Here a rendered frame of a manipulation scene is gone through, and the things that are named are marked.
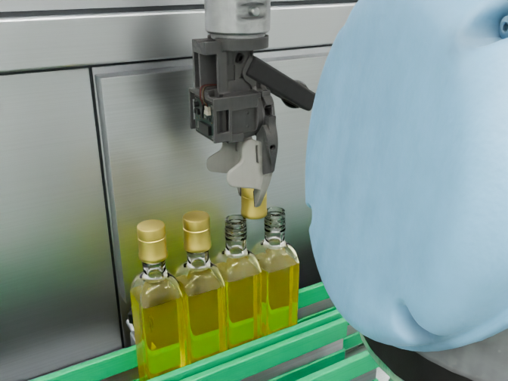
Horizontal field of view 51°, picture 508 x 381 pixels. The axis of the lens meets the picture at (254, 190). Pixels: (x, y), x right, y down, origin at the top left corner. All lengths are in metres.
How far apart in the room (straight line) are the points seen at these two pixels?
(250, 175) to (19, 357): 0.45
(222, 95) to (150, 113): 0.15
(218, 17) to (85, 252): 0.40
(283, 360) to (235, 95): 0.38
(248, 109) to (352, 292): 0.48
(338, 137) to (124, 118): 0.57
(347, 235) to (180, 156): 0.62
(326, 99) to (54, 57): 0.54
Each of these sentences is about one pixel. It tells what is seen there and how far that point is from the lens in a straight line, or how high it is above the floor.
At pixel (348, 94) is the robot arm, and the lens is 0.18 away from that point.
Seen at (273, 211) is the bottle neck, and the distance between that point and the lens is 0.74.
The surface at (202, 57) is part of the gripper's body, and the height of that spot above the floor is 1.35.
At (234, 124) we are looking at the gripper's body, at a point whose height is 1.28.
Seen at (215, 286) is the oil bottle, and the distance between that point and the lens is 0.70.
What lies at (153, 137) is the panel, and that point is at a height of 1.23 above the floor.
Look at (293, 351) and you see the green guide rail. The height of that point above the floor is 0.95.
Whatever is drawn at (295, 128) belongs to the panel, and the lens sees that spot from 0.86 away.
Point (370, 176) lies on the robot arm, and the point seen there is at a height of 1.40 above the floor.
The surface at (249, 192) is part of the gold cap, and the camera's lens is 0.69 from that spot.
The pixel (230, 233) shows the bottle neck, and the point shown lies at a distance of 0.71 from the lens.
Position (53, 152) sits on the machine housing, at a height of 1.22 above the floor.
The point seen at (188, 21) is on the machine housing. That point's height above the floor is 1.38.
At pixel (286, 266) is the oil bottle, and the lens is 0.75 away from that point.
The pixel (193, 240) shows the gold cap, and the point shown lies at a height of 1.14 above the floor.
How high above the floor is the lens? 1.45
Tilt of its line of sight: 23 degrees down
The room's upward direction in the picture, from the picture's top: straight up
